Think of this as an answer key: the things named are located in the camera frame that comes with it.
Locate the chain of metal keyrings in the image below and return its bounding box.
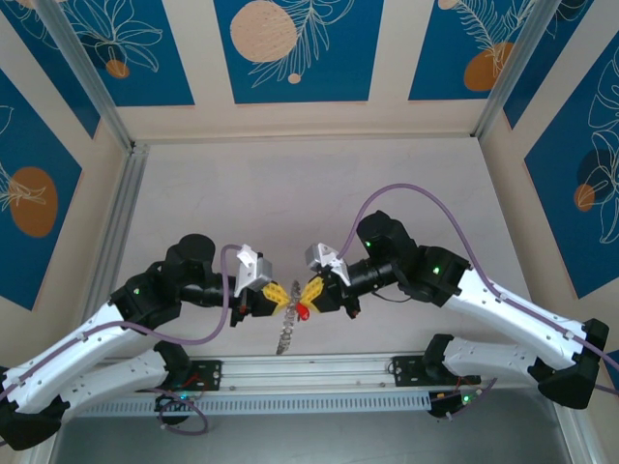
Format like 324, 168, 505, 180
274, 278, 304, 357

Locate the small circuit board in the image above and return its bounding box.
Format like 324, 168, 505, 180
154, 391, 202, 415
428, 389, 483, 421

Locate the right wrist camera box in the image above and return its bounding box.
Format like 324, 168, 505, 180
304, 241, 350, 286

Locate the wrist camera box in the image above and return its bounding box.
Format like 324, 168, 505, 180
234, 244, 275, 299
304, 241, 350, 286

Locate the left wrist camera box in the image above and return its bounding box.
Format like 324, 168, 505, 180
234, 244, 275, 299

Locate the thin black cable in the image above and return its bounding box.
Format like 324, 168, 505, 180
370, 288, 413, 305

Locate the long aluminium mounting rail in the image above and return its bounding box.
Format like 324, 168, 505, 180
41, 350, 575, 398

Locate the aluminium side rail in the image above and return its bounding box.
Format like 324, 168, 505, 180
72, 142, 151, 359

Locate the grey slotted cable duct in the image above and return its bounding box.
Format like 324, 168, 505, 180
61, 391, 432, 417

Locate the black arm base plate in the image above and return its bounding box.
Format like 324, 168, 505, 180
386, 355, 483, 388
133, 358, 223, 392

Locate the blue floral wall panel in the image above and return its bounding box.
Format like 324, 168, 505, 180
502, 0, 597, 130
408, 0, 539, 102
0, 67, 84, 311
0, 0, 102, 140
47, 0, 196, 108
524, 42, 619, 300
214, 0, 386, 104

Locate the aluminium frame post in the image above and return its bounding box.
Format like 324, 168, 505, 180
36, 0, 135, 152
471, 0, 552, 140

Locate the aluminium frame bar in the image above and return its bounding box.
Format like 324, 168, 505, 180
548, 386, 589, 464
16, 398, 67, 464

